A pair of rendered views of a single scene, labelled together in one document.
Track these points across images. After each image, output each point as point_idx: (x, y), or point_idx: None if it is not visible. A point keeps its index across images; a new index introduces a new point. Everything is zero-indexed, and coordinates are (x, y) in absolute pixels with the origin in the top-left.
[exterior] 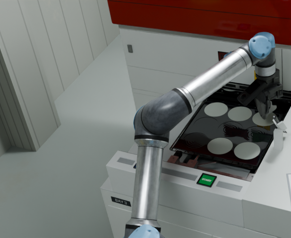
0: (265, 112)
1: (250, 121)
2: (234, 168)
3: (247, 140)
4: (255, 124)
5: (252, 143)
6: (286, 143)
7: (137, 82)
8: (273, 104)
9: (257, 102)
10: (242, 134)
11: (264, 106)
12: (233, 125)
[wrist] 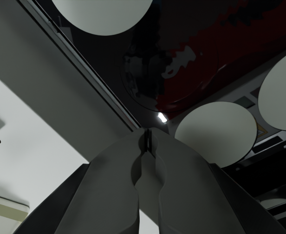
0: (89, 167)
1: (242, 95)
2: None
3: (157, 19)
4: (210, 99)
5: (128, 24)
6: None
7: None
8: (255, 181)
9: (210, 200)
10: (203, 24)
11: (83, 216)
12: (278, 23)
